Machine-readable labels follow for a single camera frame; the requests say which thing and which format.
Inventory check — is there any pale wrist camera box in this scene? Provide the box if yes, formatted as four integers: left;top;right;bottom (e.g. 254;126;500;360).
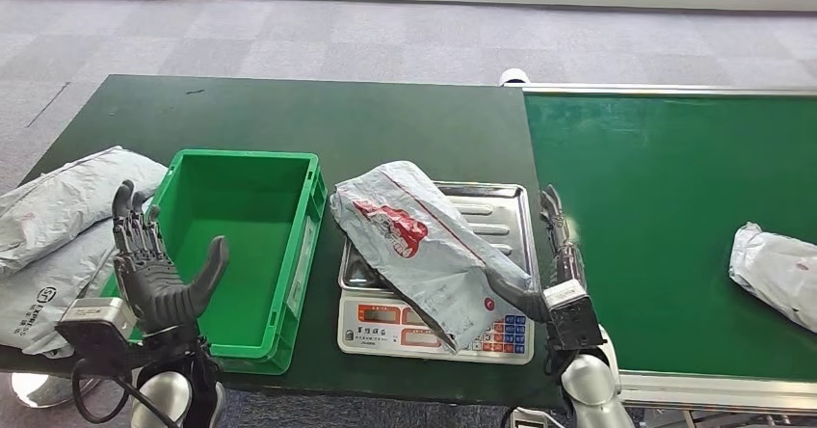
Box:
56;297;139;367
542;280;605;354

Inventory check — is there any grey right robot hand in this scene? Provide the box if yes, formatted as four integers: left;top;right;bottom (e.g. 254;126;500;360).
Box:
485;185;589;323

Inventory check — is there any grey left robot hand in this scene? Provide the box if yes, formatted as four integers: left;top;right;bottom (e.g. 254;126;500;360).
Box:
111;180;229;337

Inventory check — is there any aluminium conveyor frame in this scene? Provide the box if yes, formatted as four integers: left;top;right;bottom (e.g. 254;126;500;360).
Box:
521;83;817;428

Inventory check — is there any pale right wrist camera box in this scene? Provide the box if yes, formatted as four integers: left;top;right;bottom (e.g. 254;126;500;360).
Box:
542;280;605;354

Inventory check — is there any plain grey parcel bag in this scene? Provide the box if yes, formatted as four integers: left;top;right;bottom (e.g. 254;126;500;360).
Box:
0;147;169;279

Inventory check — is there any green plastic crate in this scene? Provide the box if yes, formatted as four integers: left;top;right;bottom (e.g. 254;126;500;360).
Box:
101;148;328;376

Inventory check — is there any dark green table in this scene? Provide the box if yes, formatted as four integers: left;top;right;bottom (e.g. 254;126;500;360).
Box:
0;73;576;411

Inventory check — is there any white scale with steel tray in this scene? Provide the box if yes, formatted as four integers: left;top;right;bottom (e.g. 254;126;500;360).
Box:
336;180;542;366

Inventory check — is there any crumpled white parcel bag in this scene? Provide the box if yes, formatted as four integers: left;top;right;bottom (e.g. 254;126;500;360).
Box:
728;222;817;335

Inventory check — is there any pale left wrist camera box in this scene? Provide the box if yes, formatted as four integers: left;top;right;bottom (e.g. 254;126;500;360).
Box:
56;297;139;367

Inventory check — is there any grey parcel with red print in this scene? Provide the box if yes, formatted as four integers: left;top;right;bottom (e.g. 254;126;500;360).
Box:
329;160;539;355

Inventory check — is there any green conveyor belt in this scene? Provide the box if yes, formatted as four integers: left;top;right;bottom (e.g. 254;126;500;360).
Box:
524;94;817;383

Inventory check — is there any white metal bracket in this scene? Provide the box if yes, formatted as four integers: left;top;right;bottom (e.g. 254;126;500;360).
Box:
507;407;565;428

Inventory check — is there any chrome table foot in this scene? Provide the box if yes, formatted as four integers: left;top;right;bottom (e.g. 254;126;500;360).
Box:
9;372;103;410

